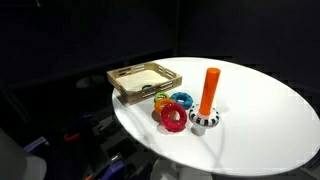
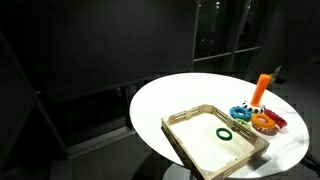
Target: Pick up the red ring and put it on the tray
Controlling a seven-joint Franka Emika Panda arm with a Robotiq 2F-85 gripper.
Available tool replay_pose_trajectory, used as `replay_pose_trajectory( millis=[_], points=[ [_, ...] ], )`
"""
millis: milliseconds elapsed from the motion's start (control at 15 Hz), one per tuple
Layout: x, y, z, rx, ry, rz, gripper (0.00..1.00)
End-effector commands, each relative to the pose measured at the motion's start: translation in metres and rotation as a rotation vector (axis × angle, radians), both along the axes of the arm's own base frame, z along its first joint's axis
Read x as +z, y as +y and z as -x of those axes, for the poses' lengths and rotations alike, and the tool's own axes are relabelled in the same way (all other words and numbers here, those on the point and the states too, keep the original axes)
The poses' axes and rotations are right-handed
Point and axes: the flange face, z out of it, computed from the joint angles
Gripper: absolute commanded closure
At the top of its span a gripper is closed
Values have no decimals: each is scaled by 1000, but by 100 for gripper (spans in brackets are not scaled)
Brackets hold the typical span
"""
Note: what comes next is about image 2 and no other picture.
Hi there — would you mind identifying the red studded ring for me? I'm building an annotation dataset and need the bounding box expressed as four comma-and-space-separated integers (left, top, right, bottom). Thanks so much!
263, 109, 288, 130

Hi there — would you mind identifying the wooden slatted tray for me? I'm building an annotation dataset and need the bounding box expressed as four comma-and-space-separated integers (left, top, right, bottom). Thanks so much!
161, 104, 269, 180

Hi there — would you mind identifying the dark green ring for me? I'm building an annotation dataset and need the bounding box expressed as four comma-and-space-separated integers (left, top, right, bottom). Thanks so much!
215, 127, 234, 142

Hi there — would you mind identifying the lime green ring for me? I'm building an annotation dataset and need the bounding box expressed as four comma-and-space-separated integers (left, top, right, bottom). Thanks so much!
235, 118, 252, 131

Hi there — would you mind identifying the blue dotted ring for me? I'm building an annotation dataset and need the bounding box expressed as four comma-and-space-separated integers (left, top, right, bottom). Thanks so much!
229, 105, 253, 122

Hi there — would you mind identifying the black white striped ring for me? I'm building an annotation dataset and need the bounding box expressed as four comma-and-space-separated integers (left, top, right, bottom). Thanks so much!
241, 100, 267, 115

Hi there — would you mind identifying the orange stacking post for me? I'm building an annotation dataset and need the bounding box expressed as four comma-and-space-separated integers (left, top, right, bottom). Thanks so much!
250, 74, 271, 107

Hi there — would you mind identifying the brown ring under orange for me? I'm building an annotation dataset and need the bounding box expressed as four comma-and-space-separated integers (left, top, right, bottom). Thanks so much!
252, 123, 280, 137

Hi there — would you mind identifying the orange studded ring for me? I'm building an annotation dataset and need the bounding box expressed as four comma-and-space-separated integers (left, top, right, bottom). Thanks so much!
251, 113, 277, 131

